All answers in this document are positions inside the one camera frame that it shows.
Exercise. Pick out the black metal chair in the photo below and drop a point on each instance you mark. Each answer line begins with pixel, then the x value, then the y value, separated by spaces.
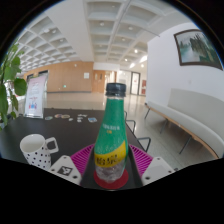
pixel 148 139
pixel 133 122

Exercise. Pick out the small round green badge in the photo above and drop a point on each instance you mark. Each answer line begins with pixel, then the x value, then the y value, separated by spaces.
pixel 48 118

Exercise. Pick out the green leafy potted plant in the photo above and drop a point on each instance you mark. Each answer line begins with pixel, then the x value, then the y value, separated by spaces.
pixel 10 86

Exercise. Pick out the long white bench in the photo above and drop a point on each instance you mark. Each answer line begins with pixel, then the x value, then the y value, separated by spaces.
pixel 196 116

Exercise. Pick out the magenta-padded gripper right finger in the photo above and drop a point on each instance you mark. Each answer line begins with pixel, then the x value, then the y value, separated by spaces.
pixel 159 170

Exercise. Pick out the framed landscape picture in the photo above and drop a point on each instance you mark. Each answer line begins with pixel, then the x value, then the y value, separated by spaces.
pixel 196 48

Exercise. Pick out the clear acrylic sign stand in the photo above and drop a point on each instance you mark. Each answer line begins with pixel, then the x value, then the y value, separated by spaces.
pixel 35 96

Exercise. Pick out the flat round red coaster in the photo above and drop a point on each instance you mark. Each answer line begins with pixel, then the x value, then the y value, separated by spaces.
pixel 100 182

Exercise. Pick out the white polka dot mug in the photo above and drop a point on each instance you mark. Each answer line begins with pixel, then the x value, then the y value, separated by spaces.
pixel 35 150

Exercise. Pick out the green plastic drink bottle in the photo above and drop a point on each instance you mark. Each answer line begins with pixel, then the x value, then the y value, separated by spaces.
pixel 111 133

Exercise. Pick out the small blue rectangular sticker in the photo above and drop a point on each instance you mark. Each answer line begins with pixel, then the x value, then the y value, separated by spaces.
pixel 92 119

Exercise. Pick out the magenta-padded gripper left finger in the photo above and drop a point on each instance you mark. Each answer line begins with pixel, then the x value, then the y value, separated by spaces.
pixel 65 170

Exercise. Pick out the small round colourful badge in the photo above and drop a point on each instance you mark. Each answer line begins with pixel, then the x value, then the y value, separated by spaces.
pixel 58 115
pixel 66 116

